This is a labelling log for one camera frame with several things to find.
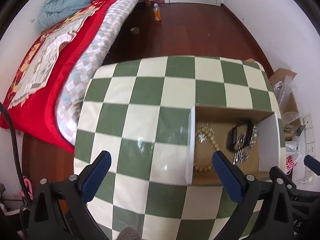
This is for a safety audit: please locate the white wall socket strip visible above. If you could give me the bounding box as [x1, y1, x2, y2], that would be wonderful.
[302, 114, 316, 185]

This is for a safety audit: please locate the small dark cup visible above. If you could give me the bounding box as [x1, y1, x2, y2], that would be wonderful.
[130, 27, 139, 35]

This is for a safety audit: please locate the clear bubble wrap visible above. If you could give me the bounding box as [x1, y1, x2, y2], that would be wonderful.
[273, 75, 301, 134]

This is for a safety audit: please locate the white red plastic bag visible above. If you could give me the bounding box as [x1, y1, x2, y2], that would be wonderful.
[285, 141, 301, 175]

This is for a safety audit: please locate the red floral bedspread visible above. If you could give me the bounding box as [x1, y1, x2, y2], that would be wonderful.
[3, 0, 116, 153]

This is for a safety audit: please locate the blue quilt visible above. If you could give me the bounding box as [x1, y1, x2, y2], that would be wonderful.
[37, 0, 93, 31]

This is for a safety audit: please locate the wooden bead bracelet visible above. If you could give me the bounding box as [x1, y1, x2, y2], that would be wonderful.
[194, 126, 221, 173]

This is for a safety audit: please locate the thin silver necklace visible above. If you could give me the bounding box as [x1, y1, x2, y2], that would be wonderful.
[196, 122, 215, 144]

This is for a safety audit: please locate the green white checkered tablecloth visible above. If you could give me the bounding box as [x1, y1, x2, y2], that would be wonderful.
[74, 56, 285, 239]

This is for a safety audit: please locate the white cardboard box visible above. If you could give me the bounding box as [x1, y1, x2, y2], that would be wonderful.
[185, 105, 286, 186]

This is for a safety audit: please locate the black cable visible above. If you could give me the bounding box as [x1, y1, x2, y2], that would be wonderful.
[0, 102, 33, 240]

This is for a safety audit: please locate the orange drink bottle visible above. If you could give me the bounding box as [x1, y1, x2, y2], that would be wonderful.
[153, 3, 161, 21]

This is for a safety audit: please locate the checkered pastel bed sheet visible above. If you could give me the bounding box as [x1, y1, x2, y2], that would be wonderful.
[55, 0, 139, 147]

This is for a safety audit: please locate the brown cardboard box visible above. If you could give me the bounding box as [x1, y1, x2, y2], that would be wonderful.
[269, 68, 301, 141]

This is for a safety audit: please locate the silver chain bracelet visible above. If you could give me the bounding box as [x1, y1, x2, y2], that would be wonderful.
[233, 126, 259, 166]

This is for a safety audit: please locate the black fitness band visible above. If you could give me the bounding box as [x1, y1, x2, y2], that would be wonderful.
[226, 119, 254, 153]

